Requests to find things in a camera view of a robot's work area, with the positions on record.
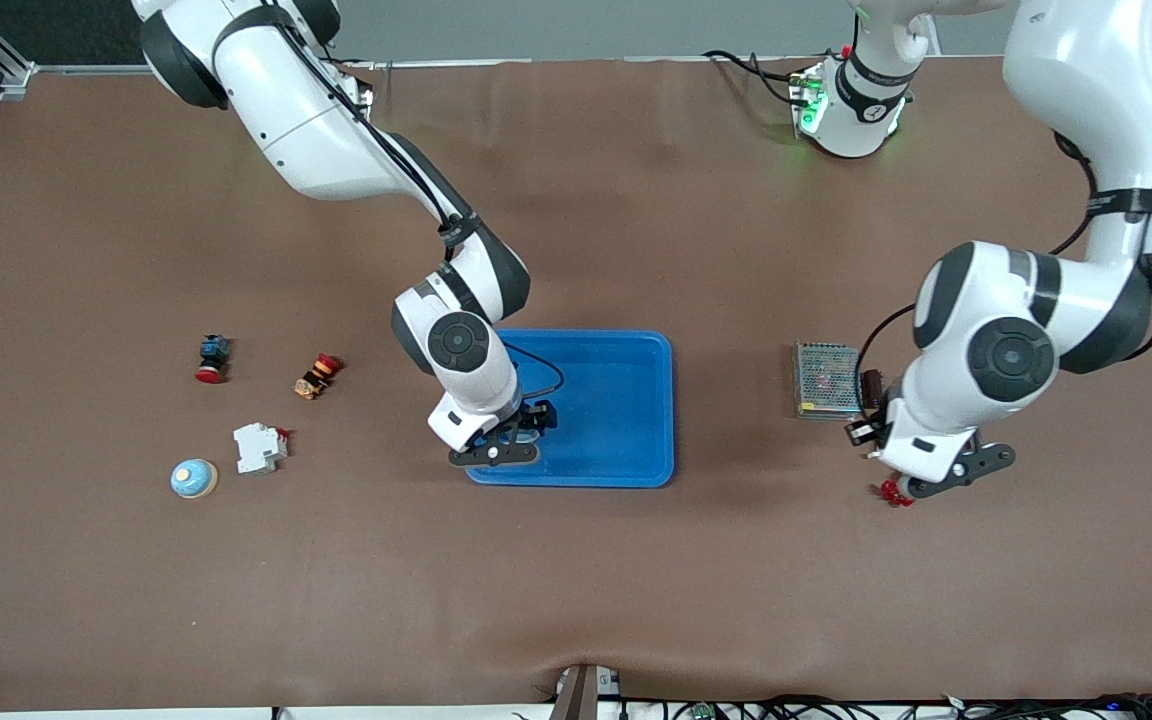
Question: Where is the metal mesh power supply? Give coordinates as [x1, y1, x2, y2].
[793, 340, 870, 422]

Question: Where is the blue plastic tray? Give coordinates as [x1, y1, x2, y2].
[463, 329, 676, 489]

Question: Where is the brown table cover mat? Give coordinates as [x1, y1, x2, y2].
[0, 55, 1152, 713]

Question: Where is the white circuit breaker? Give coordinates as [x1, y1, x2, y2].
[232, 421, 292, 476]

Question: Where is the red emergency stop button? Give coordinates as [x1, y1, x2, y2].
[194, 334, 234, 385]

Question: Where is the orange red selector switch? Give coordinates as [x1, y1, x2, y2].
[294, 352, 343, 402]

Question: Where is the black base cable bundle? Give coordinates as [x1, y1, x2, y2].
[702, 45, 822, 113]

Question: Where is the aluminium table edge rail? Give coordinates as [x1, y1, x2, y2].
[31, 55, 1017, 76]

